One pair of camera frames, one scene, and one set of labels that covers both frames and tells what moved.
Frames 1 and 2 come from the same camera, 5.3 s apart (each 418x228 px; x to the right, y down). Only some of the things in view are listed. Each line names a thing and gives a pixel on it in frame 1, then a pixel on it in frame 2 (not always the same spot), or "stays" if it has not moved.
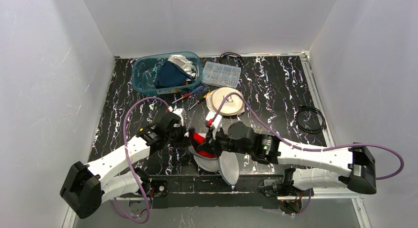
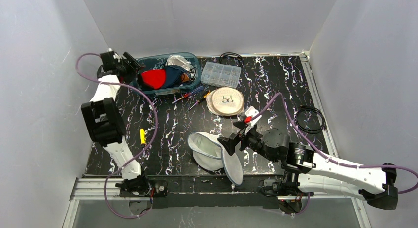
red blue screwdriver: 196,91 stays
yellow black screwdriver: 201,99 stays
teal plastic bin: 166,73 stays
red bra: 196,139 to 155,78
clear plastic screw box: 221,75 stays
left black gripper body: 183,135 to 124,63
